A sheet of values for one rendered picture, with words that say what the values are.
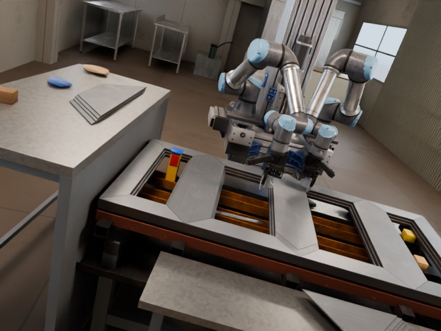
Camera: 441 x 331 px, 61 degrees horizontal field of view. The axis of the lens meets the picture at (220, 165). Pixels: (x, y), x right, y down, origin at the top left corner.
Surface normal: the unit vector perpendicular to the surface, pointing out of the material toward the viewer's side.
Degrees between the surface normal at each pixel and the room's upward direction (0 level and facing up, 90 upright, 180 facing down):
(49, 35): 90
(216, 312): 0
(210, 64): 90
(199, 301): 0
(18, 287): 0
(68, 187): 90
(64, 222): 90
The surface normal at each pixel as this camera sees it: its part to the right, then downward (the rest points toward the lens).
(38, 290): 0.25, -0.89
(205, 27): 0.04, 0.40
